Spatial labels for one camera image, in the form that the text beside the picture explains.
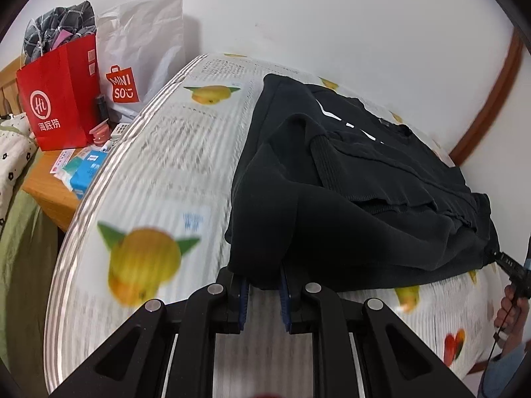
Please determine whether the black sweatshirt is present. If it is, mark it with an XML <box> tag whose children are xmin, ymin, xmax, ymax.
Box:
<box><xmin>225</xmin><ymin>74</ymin><xmax>499</xmax><ymax>292</ymax></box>

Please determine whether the person's right hand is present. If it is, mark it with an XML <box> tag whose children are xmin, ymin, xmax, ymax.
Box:
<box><xmin>494</xmin><ymin>285</ymin><xmax>529</xmax><ymax>357</ymax></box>

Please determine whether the fruit print table cover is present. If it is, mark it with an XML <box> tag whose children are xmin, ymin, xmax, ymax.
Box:
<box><xmin>44</xmin><ymin>54</ymin><xmax>501</xmax><ymax>397</ymax></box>

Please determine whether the blue white box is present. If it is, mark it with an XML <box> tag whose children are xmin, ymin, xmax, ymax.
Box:
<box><xmin>70</xmin><ymin>150</ymin><xmax>108</xmax><ymax>199</ymax></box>

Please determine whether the green bed sheet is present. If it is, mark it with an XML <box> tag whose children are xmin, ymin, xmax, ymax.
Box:
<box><xmin>1</xmin><ymin>152</ymin><xmax>58</xmax><ymax>397</ymax></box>

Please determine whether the pink small container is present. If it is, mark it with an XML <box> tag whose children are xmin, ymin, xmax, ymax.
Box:
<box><xmin>89</xmin><ymin>119</ymin><xmax>111</xmax><ymax>147</ymax></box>

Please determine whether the wooden bedside table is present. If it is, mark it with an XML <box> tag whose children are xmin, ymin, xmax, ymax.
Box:
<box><xmin>0</xmin><ymin>55</ymin><xmax>90</xmax><ymax>233</ymax></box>

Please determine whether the dark small bottle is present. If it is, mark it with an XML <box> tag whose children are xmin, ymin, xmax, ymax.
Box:
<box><xmin>95</xmin><ymin>95</ymin><xmax>109</xmax><ymax>121</ymax></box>

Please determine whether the white dotted pillow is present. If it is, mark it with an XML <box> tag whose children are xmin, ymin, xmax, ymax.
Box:
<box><xmin>0</xmin><ymin>112</ymin><xmax>38</xmax><ymax>230</ymax></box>

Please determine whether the white Miniso shopping bag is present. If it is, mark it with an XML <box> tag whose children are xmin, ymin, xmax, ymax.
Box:
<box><xmin>96</xmin><ymin>0</ymin><xmax>186</xmax><ymax>123</ymax></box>

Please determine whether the red paper shopping bag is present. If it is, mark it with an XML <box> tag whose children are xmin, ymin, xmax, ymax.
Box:
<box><xmin>16</xmin><ymin>34</ymin><xmax>101</xmax><ymax>151</ymax></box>

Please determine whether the plaid grey cloth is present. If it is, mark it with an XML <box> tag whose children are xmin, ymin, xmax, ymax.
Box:
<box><xmin>22</xmin><ymin>1</ymin><xmax>96</xmax><ymax>66</ymax></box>

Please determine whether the black cable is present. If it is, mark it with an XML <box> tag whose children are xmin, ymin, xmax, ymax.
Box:
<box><xmin>479</xmin><ymin>297</ymin><xmax>519</xmax><ymax>395</ymax></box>

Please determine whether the brown wooden door frame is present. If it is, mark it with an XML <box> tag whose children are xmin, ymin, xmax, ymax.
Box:
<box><xmin>450</xmin><ymin>27</ymin><xmax>524</xmax><ymax>166</ymax></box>

